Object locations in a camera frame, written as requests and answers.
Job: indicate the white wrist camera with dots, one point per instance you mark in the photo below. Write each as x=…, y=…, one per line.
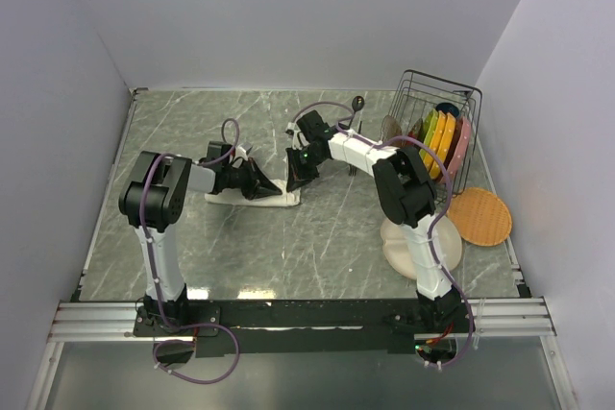
x=295, y=134
x=241, y=153

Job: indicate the brown round plate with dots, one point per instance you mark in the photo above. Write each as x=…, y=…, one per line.
x=390, y=128

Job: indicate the black spoon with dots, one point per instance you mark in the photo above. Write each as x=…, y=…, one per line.
x=357, y=106

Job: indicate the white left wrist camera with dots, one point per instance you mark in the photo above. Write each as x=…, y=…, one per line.
x=241, y=153

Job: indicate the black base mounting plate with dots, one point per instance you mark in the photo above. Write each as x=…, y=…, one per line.
x=219, y=328

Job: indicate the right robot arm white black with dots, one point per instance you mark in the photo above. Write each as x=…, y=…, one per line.
x=405, y=190

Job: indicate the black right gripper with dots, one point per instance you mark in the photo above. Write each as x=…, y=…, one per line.
x=297, y=176

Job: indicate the yellow plate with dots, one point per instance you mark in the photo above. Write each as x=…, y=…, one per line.
x=439, y=132

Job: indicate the black fork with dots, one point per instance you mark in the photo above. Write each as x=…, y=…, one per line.
x=353, y=169

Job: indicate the aluminium frame rail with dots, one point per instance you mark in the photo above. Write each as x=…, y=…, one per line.
x=114, y=321

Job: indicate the dark blue bowl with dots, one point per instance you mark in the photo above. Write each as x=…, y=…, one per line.
x=448, y=108

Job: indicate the orange woven round placemat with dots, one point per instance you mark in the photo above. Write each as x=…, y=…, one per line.
x=480, y=217

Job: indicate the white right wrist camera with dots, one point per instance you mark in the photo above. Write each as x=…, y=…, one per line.
x=295, y=134

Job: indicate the orange plate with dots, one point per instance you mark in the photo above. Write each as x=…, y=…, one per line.
x=447, y=138

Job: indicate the green plate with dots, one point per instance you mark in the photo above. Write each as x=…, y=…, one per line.
x=429, y=128

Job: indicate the beige round plate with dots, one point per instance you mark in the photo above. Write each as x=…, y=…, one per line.
x=396, y=252

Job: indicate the pink plate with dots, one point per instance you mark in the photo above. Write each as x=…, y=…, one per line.
x=459, y=147

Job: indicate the black wire dish rack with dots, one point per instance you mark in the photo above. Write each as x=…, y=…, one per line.
x=418, y=93

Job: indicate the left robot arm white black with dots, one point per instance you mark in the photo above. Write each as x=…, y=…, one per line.
x=153, y=199

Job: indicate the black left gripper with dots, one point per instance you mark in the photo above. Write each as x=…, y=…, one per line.
x=258, y=184

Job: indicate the red plate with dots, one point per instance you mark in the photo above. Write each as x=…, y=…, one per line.
x=416, y=129

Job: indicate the white cloth napkin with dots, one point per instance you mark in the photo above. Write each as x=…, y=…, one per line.
x=234, y=197

